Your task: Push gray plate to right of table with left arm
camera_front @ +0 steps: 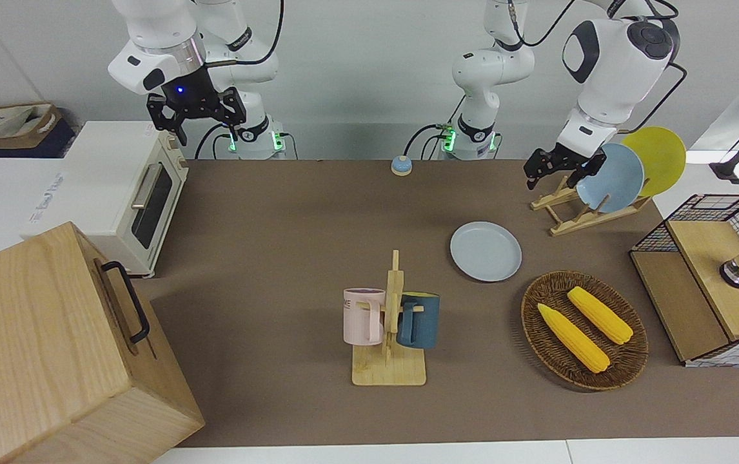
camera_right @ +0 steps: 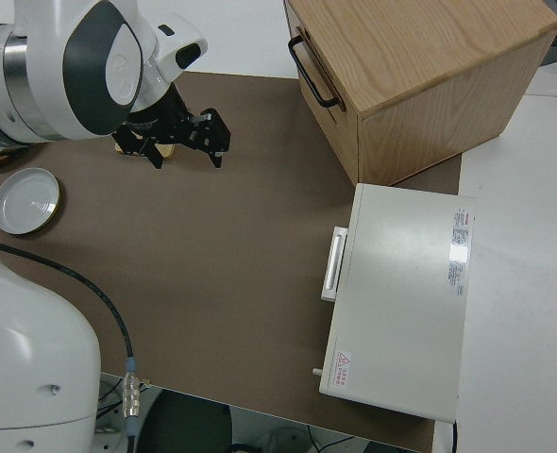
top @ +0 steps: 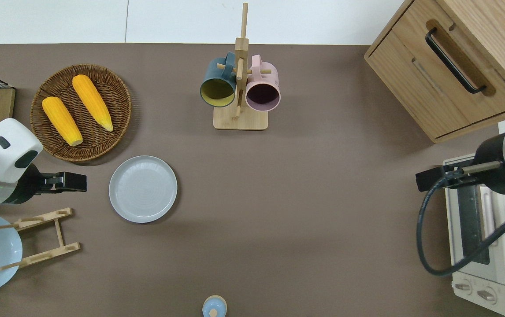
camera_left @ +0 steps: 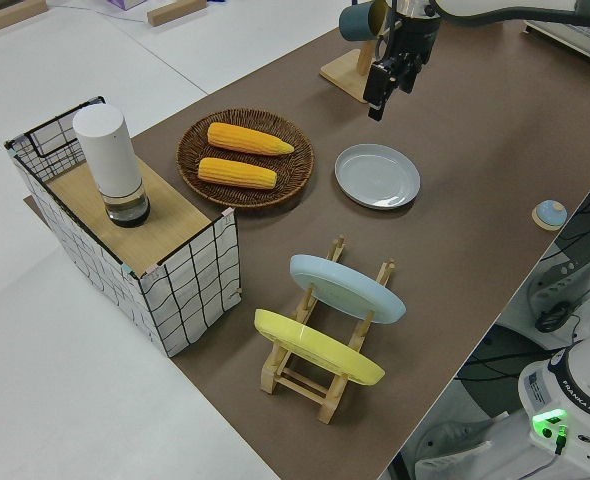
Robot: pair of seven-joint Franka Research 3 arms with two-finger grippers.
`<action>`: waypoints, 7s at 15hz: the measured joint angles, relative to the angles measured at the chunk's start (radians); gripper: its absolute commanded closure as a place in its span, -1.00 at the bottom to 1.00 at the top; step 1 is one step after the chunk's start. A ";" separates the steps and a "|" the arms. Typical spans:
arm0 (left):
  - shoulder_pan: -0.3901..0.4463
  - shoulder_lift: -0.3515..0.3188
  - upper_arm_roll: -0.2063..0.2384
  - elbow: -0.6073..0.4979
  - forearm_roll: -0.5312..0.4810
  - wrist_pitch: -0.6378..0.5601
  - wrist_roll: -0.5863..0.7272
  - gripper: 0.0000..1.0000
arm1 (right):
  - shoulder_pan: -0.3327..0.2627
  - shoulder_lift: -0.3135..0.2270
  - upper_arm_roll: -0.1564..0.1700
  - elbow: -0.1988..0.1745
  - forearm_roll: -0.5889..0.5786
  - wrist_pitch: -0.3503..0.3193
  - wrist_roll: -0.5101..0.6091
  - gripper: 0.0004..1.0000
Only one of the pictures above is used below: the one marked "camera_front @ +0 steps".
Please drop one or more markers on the gray round plate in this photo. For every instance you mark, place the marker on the gray round plate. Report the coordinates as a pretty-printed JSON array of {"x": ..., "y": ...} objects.
[{"x": 485, "y": 251}]

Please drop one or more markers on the yellow round plate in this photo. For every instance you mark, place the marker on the yellow round plate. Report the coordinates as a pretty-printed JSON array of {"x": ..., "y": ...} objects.
[{"x": 663, "y": 154}]

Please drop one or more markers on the yellow corn cob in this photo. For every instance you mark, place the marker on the yellow corn cob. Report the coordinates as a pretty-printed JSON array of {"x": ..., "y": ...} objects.
[
  {"x": 601, "y": 316},
  {"x": 572, "y": 338}
]

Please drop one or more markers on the white toaster oven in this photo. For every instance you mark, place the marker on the white toaster oven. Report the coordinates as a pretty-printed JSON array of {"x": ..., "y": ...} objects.
[{"x": 105, "y": 180}]

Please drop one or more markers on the brown table mat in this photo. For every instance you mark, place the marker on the brown table mat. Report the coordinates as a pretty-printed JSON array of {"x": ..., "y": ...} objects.
[{"x": 279, "y": 290}]

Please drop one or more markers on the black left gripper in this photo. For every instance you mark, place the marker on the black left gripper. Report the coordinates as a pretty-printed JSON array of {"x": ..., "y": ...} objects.
[{"x": 563, "y": 158}]

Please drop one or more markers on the dark blue mug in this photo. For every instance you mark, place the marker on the dark blue mug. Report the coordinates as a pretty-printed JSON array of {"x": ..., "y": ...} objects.
[{"x": 422, "y": 319}]

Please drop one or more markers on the pink mug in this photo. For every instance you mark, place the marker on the pink mug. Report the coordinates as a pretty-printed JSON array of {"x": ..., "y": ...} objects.
[{"x": 360, "y": 319}]

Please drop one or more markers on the blue round plate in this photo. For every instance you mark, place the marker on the blue round plate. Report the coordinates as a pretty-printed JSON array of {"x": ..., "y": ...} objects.
[{"x": 611, "y": 177}]

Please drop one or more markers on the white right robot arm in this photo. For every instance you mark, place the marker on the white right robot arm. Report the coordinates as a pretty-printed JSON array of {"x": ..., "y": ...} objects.
[{"x": 163, "y": 32}]

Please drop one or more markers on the brown wicker basket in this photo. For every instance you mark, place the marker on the brown wicker basket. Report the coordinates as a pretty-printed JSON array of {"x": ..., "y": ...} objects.
[{"x": 627, "y": 361}]

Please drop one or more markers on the blue service bell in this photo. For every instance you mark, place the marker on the blue service bell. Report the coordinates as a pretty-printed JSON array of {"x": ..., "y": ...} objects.
[{"x": 401, "y": 166}]

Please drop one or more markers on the large wooden box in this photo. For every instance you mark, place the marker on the large wooden box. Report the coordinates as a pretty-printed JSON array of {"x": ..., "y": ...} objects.
[{"x": 40, "y": 361}]

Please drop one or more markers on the wooden plate rack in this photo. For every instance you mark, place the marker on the wooden plate rack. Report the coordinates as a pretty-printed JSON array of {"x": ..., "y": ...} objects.
[{"x": 572, "y": 222}]

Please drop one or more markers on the wooden mug stand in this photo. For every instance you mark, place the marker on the wooden mug stand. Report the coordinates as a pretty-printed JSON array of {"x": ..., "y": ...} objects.
[{"x": 389, "y": 370}]

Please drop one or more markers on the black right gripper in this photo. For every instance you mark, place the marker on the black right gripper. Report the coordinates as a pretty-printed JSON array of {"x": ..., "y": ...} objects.
[{"x": 192, "y": 96}]

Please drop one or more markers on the cardboard box with bag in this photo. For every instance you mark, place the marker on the cardboard box with bag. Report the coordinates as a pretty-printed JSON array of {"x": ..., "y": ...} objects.
[{"x": 8, "y": 125}]

